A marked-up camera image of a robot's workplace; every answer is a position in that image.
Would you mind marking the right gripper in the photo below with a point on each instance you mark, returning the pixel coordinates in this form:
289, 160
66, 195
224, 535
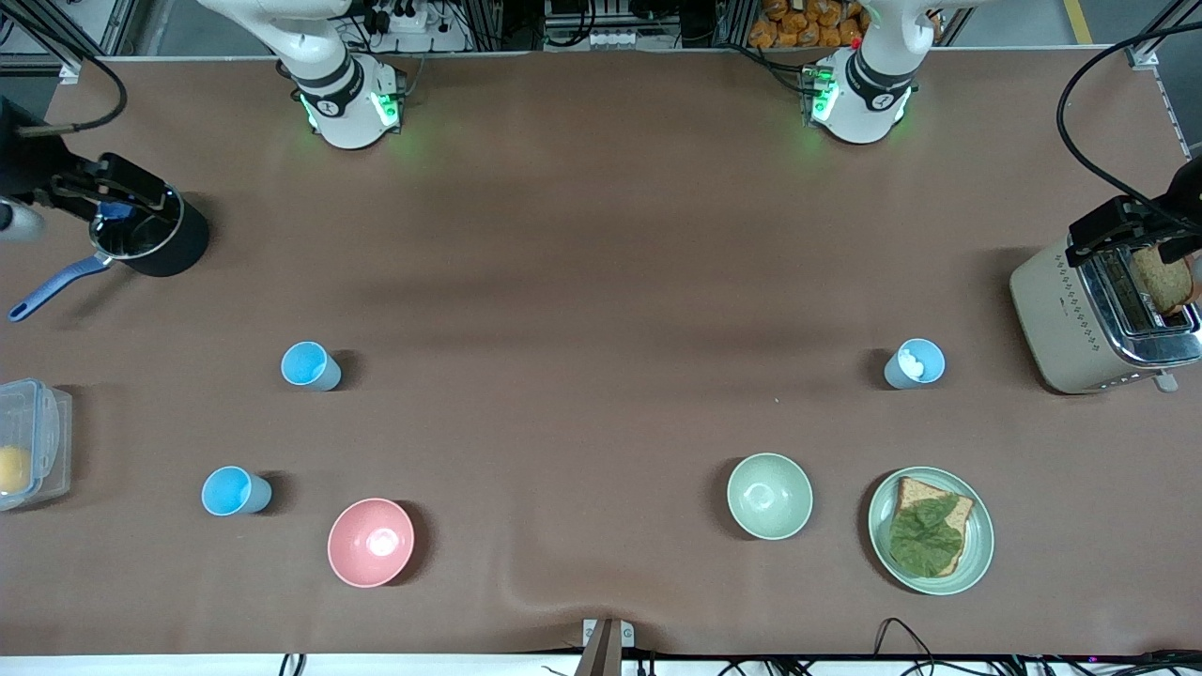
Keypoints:
21, 161

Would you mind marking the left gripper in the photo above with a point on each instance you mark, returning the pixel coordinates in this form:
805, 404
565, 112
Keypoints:
1185, 199

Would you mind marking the plain blue cup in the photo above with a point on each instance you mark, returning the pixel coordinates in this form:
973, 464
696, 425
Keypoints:
230, 491
308, 364

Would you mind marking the blue cup with white filling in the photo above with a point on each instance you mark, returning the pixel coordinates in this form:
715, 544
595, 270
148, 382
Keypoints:
913, 364

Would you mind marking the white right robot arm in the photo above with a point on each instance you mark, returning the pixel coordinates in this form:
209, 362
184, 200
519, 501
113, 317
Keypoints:
340, 86

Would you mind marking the blue object inside pot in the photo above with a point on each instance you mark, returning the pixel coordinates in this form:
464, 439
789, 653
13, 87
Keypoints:
115, 210

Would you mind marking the bare brown bread slice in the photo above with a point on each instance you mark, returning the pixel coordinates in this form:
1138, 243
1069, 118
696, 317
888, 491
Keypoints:
1160, 280

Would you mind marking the beige and chrome toaster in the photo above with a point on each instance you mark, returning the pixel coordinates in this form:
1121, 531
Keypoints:
1061, 319

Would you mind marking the clear plastic lidded container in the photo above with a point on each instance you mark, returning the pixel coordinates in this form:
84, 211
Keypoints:
38, 441

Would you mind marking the yellow food piece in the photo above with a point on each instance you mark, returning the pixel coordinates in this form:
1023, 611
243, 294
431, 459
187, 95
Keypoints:
11, 468

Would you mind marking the white power strip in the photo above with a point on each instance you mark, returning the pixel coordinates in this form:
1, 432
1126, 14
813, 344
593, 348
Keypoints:
402, 17

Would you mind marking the brown bread slice with leaf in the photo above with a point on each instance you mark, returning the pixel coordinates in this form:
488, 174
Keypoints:
916, 493

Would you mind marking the pale green plate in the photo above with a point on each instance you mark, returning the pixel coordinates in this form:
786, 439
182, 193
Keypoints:
977, 540

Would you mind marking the green lettuce leaf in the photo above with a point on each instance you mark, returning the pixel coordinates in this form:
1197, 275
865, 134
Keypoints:
925, 540

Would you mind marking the bag of orange bread rolls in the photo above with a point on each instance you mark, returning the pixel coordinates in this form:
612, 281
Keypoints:
808, 23

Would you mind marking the pink bowl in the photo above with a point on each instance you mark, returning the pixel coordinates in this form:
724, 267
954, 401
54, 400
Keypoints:
370, 543

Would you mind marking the pale green bowl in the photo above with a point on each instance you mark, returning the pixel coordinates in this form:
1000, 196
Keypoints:
769, 496

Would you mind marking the white socket strip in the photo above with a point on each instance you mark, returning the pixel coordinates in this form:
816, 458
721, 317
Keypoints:
615, 40

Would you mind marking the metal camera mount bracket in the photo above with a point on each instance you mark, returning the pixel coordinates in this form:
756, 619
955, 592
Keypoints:
606, 643

